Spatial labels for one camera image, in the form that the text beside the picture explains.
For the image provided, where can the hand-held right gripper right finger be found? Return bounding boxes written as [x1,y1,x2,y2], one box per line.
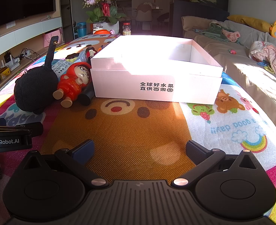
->
[172,140,258,188]

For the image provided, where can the white router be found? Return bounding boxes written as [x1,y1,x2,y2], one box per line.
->
[2,54,20,69]

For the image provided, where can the small pink garment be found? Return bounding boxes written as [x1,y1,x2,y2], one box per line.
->
[221,29,241,43]

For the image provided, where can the dark cabinet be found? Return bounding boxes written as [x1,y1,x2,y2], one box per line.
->
[172,0,230,38]

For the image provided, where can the dining table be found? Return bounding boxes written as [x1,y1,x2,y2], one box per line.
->
[133,7,163,12]

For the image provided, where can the red hooded doll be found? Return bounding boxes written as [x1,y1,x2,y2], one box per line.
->
[53,62,93,108]

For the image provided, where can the dark dining chair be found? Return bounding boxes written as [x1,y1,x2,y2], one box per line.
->
[157,12,170,30]

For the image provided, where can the green clothes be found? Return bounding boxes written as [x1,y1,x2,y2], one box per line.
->
[200,21,225,43]

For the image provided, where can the orange lidded container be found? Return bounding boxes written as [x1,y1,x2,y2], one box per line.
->
[93,27,115,35]

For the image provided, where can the beige sofa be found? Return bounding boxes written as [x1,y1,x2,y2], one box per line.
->
[181,16,276,143]

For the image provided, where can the dark cylinder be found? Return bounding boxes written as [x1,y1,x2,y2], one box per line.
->
[78,82,95,106]

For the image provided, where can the black television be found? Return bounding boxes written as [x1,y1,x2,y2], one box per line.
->
[0,0,56,32]

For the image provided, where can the black plush cat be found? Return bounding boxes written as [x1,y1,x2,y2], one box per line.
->
[14,36,60,115]

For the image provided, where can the cable bundle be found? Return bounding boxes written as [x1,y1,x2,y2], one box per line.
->
[21,48,39,60]

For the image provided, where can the chocolate donut toy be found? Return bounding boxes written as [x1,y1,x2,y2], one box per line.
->
[65,53,81,62]

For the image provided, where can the beige dining chair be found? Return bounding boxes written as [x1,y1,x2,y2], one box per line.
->
[135,3,153,34]

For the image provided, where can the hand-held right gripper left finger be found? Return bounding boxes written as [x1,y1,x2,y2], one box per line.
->
[23,139,110,188]

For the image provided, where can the potted pink orchid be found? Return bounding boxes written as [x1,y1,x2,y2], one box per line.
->
[82,0,127,32]

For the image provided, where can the yellow pillow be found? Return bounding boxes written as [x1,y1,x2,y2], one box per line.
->
[227,15,273,33]

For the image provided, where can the colourful cartoon play mat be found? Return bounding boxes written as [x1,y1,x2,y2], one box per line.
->
[0,33,276,225]

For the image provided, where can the clear jar with red lid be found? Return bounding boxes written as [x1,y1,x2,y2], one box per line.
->
[122,22,132,36]

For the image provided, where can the white wooden television cabinet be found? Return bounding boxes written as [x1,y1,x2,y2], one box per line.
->
[0,0,74,101]

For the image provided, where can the white cardboard box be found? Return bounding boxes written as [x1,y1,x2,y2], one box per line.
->
[90,35,223,105]

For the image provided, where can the small red black figurine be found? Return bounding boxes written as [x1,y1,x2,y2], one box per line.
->
[85,47,97,59]

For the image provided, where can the pink patterned clothes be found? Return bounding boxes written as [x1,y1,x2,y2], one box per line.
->
[249,40,276,77]

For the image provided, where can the blue thermos bottle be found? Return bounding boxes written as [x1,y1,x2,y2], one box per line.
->
[76,22,87,38]

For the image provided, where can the pink gift bag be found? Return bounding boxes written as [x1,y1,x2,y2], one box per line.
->
[43,30,63,48]

